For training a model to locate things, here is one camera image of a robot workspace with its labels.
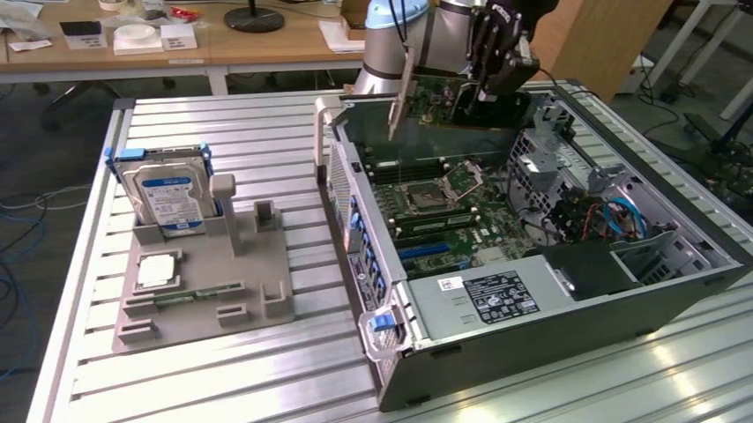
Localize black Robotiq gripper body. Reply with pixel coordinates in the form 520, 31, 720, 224
485, 0, 559, 35

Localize green RAM stick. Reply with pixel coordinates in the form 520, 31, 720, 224
150, 286, 236, 306

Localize black round lamp base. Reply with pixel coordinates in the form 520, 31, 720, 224
222, 0, 286, 33

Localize black and white box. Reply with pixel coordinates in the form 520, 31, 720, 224
57, 20, 108, 50

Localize white table frame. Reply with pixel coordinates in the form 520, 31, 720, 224
643, 0, 753, 120

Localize white labelled box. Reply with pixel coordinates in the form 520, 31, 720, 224
158, 24, 200, 52

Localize black plastic shroud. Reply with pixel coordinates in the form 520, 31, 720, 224
520, 241, 643, 301

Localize blue floor cables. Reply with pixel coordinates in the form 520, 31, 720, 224
0, 211, 47, 380

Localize black office chair base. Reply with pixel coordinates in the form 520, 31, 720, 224
34, 81, 118, 131

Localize perforated metal drive cage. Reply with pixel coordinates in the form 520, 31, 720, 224
503, 127, 589, 217

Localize clear plastic bags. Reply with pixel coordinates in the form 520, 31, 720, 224
0, 2, 54, 41

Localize blue SATA wire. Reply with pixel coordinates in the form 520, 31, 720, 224
604, 197, 648, 241

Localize CPU socket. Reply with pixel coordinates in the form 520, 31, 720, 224
399, 180, 447, 217

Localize RAM stick with white label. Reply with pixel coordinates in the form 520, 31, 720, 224
401, 214, 476, 234

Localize silver CPU chip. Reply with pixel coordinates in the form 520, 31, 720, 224
133, 254, 178, 291

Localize grey plastic parts rack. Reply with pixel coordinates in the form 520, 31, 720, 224
110, 174, 294, 356

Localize long wooden desk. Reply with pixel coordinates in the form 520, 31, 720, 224
0, 0, 529, 85

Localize black power cable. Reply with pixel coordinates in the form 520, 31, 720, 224
537, 65, 599, 98

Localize brown cardboard box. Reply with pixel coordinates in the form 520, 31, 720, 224
340, 0, 371, 30

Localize wooden cabinet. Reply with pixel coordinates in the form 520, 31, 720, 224
516, 0, 675, 102

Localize metal socket cover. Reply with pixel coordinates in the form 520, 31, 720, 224
440, 157, 489, 189

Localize stack of white papers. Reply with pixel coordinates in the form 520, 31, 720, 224
318, 19, 365, 54

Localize hard disk with blue carrier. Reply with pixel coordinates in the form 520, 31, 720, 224
104, 143, 213, 241

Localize white box with red button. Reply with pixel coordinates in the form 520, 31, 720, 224
623, 55, 658, 96

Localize grey power supply unit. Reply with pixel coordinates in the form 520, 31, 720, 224
401, 256, 589, 349

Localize green and black GPU card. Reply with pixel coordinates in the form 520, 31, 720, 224
385, 43, 533, 142

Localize green motherboard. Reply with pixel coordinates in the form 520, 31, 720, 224
361, 145, 548, 278

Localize white floor cable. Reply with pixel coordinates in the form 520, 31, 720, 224
0, 184, 89, 211

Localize open black PC case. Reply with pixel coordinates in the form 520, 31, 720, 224
313, 78, 743, 413

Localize metal disk bay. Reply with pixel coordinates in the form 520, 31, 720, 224
608, 228, 712, 287

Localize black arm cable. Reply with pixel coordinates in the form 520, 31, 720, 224
388, 0, 413, 50

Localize blue expansion slot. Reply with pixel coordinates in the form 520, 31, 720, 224
397, 243, 451, 262

